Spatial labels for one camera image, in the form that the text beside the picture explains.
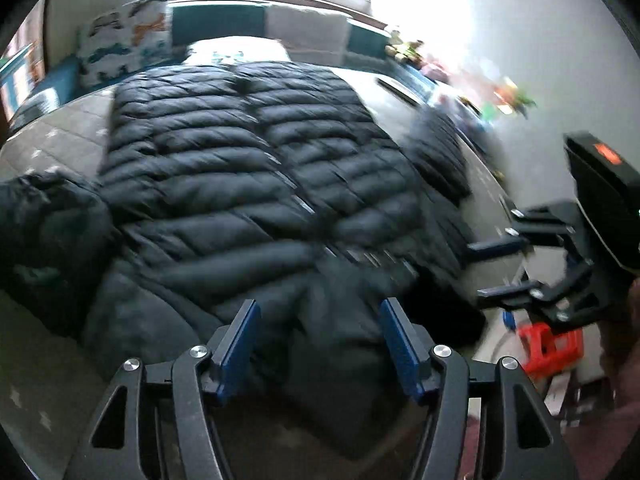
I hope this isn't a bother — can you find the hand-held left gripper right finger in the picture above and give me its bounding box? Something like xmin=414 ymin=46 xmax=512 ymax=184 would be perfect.
xmin=378 ymin=297 xmax=581 ymax=480

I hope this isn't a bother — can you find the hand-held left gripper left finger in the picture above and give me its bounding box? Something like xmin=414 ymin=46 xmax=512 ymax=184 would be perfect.
xmin=67 ymin=300 xmax=262 ymax=480

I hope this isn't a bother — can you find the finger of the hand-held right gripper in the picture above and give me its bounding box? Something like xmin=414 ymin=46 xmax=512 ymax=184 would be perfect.
xmin=475 ymin=255 xmax=603 ymax=332
xmin=467 ymin=201 xmax=585 ymax=261

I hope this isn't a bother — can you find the black puffer jacket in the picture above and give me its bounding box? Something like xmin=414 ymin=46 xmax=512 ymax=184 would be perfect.
xmin=0 ymin=60 xmax=488 ymax=461

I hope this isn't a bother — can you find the person's right forearm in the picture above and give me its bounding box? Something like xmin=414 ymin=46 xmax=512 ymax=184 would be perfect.
xmin=597 ymin=280 xmax=640 ymax=480

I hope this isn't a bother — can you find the red plastic stool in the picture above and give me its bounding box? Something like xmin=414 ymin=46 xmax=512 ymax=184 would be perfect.
xmin=517 ymin=322 xmax=583 ymax=382

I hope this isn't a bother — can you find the green orange toy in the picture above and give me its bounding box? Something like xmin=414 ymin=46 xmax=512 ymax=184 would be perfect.
xmin=482 ymin=77 xmax=538 ymax=121

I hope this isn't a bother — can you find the yellow green plush toy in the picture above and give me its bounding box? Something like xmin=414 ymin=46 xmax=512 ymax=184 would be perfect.
xmin=384 ymin=27 xmax=426 ymax=66

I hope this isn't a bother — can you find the blue sofa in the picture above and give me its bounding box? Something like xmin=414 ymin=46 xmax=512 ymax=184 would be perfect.
xmin=0 ymin=0 xmax=401 ymax=126

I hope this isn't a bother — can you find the butterfly print pillow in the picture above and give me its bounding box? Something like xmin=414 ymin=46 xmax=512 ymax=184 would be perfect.
xmin=77 ymin=0 xmax=173 ymax=88
xmin=182 ymin=37 xmax=293 ymax=67

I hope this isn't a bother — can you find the grey patterned armrest cover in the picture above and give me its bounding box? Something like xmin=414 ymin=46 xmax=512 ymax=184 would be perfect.
xmin=20 ymin=87 xmax=63 ymax=117

